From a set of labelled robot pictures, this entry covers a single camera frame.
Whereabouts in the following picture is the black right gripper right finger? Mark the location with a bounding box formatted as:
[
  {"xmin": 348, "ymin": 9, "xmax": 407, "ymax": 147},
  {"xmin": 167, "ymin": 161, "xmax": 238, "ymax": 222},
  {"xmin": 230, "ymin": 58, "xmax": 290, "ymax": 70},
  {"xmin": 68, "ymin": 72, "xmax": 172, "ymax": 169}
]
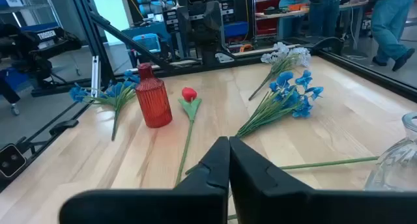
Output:
[{"xmin": 229, "ymin": 135, "xmax": 417, "ymax": 224}]

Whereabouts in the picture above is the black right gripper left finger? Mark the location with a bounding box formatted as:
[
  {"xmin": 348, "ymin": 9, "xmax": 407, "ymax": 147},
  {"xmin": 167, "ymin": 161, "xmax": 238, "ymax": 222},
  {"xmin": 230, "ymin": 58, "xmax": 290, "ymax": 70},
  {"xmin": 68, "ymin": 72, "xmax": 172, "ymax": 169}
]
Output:
[{"xmin": 58, "ymin": 135, "xmax": 231, "ymax": 224}]

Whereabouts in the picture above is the peach artificial tulip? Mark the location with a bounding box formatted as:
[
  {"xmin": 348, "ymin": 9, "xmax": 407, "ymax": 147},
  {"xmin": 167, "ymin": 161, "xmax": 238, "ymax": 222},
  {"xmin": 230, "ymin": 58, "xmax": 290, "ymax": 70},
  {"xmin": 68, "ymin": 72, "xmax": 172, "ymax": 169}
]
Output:
[{"xmin": 184, "ymin": 156, "xmax": 381, "ymax": 176}]

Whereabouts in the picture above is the blue artificial flower bunch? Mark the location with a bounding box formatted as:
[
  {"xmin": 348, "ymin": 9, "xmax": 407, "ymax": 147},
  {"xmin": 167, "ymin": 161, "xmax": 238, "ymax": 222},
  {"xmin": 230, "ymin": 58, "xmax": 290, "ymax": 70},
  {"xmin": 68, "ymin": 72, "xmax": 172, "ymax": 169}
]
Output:
[
  {"xmin": 68, "ymin": 70, "xmax": 141, "ymax": 142},
  {"xmin": 236, "ymin": 70, "xmax": 325, "ymax": 139}
]

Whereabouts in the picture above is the red ribbed glass vase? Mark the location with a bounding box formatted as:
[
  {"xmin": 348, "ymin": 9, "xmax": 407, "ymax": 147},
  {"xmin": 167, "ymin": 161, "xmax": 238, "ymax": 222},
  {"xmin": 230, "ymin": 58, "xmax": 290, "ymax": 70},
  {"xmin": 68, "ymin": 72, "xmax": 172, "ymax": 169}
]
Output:
[{"xmin": 135, "ymin": 63, "xmax": 173, "ymax": 129}]

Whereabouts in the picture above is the clear glass vase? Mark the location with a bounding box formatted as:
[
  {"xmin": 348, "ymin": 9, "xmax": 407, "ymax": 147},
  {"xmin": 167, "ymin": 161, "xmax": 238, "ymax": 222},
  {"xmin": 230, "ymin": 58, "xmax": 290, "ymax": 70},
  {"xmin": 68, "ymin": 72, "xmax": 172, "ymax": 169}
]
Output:
[{"xmin": 363, "ymin": 111, "xmax": 417, "ymax": 192}]

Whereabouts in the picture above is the white artificial flower bunch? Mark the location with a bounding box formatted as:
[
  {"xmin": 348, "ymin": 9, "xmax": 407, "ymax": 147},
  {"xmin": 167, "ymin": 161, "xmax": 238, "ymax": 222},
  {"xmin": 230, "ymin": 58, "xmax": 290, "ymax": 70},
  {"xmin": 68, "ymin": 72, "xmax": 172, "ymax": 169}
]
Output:
[{"xmin": 248, "ymin": 41, "xmax": 312, "ymax": 101}]

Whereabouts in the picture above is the silver aluminium bar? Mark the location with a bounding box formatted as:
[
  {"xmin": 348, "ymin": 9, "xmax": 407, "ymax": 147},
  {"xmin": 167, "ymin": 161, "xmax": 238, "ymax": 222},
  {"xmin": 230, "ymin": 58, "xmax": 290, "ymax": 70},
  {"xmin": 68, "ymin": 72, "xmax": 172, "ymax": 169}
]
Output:
[{"xmin": 91, "ymin": 56, "xmax": 100, "ymax": 98}]

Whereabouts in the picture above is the blue storage bin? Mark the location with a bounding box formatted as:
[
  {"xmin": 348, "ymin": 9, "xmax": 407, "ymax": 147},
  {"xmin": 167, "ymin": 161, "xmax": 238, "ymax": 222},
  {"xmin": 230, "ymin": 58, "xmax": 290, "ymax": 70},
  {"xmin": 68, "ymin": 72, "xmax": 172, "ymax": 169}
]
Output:
[{"xmin": 223, "ymin": 21, "xmax": 250, "ymax": 38}]

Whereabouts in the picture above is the person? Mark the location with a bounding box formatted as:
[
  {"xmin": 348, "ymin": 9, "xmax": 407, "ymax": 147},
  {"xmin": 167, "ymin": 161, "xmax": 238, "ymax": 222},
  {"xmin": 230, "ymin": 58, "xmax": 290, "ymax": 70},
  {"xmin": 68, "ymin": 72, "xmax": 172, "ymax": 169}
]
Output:
[
  {"xmin": 278, "ymin": 0, "xmax": 310, "ymax": 40},
  {"xmin": 308, "ymin": 0, "xmax": 341, "ymax": 38},
  {"xmin": 370, "ymin": 0, "xmax": 416, "ymax": 72}
]

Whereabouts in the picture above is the background workbench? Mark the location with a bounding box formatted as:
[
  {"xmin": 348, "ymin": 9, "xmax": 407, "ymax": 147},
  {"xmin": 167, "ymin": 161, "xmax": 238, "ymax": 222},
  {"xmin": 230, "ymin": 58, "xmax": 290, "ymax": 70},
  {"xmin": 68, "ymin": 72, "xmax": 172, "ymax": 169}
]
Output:
[{"xmin": 255, "ymin": 1, "xmax": 369, "ymax": 49}]

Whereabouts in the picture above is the red tool cabinet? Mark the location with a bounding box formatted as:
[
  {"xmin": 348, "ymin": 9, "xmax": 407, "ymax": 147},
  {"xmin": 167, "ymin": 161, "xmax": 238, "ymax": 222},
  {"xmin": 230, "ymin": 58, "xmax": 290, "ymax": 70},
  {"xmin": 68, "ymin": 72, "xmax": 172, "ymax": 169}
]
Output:
[{"xmin": 253, "ymin": 0, "xmax": 283, "ymax": 36}]

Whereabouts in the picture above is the blue grey background robot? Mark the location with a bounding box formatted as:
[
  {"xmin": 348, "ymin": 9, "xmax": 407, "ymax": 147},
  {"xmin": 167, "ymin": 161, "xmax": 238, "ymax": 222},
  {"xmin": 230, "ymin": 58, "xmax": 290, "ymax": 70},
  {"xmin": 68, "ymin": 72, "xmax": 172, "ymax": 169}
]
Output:
[{"xmin": 136, "ymin": 0, "xmax": 175, "ymax": 16}]

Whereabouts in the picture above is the black aluminium table frame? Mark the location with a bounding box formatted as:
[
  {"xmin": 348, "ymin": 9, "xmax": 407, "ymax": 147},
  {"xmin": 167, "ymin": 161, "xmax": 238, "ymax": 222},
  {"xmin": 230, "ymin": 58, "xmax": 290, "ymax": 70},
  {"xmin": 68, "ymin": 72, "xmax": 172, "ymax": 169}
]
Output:
[{"xmin": 0, "ymin": 0, "xmax": 417, "ymax": 192}]

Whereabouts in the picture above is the black table-level camera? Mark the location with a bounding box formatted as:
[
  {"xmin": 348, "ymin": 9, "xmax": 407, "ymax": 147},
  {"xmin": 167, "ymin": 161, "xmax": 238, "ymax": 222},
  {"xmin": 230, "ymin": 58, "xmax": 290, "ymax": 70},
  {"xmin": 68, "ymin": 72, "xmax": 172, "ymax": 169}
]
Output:
[{"xmin": 0, "ymin": 144, "xmax": 27, "ymax": 179}]

